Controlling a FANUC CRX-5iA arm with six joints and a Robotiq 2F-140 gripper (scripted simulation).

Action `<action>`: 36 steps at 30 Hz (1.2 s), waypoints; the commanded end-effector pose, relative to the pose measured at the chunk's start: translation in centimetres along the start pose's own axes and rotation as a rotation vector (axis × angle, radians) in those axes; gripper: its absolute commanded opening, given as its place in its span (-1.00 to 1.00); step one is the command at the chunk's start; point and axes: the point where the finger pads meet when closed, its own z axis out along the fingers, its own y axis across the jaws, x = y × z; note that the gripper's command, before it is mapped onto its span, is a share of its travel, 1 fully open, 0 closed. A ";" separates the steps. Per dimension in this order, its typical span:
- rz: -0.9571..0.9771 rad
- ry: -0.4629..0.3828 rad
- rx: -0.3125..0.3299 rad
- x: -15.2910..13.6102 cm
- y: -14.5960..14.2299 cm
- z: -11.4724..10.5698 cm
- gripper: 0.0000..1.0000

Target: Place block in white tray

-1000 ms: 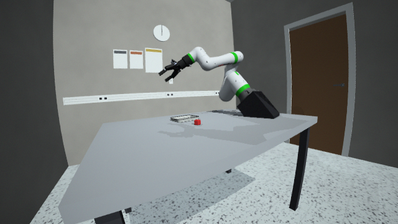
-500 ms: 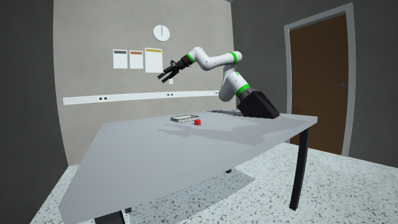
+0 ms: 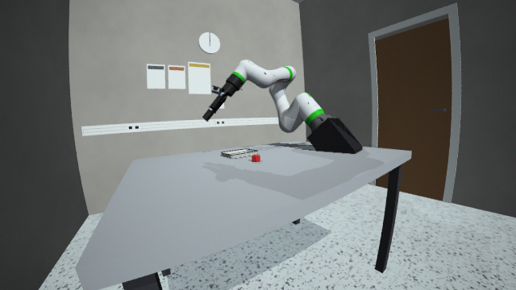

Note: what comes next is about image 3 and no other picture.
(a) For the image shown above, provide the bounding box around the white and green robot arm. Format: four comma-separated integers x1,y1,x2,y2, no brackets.
226,60,335,133

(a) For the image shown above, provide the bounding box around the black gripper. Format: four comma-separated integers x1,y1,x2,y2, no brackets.
202,82,236,122

